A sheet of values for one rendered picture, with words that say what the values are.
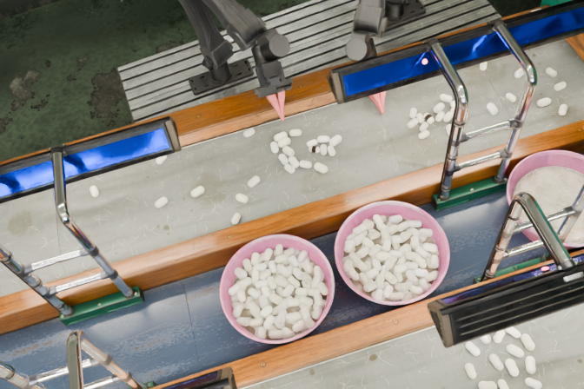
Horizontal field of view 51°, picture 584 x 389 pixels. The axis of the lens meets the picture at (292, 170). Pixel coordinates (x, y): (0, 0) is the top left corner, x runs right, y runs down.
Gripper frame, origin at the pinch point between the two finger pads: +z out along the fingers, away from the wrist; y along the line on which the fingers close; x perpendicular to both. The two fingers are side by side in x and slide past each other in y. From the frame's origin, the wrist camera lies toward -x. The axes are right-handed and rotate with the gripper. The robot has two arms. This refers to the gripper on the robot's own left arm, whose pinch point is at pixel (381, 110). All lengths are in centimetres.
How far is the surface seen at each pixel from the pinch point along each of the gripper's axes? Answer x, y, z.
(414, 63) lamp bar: -34.2, 1.4, -9.9
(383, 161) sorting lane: -8.1, -5.0, 12.3
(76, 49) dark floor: 152, -104, -63
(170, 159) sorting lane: 5, -59, -4
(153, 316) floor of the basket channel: -16, -72, 31
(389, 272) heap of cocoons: -25.9, -14.7, 35.5
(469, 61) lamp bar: -33.5, 13.6, -7.1
